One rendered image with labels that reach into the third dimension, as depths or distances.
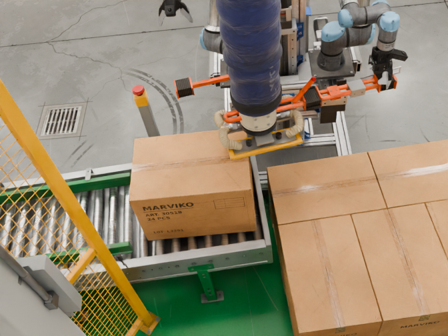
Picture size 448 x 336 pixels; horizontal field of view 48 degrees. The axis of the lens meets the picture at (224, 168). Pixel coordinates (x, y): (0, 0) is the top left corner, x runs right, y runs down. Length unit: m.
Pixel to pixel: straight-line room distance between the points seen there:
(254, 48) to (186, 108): 2.29
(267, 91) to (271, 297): 1.49
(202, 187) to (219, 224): 0.30
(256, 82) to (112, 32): 3.20
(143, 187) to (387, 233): 1.28
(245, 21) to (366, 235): 1.40
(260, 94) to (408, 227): 1.17
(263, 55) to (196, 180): 0.81
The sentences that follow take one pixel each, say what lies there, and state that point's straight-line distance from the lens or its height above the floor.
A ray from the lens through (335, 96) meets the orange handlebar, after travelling 2.38.
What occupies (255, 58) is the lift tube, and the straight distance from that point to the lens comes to 1.97.
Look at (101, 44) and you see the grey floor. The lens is 5.03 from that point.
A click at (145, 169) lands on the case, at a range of 2.61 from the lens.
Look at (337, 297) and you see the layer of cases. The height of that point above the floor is 0.54.
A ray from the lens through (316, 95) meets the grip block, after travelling 2.37.
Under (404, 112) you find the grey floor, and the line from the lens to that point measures 4.09.
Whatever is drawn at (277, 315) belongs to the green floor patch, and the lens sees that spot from 3.16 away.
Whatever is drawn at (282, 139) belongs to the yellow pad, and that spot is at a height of 1.15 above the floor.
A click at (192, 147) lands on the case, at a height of 0.95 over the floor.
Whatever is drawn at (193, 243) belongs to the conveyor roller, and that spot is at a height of 0.55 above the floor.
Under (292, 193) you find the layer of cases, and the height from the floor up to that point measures 0.54.
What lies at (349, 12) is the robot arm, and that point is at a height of 1.59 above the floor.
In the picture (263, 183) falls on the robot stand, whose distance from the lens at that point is 3.34.
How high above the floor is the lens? 2.96
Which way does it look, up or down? 53 degrees down
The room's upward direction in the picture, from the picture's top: 11 degrees counter-clockwise
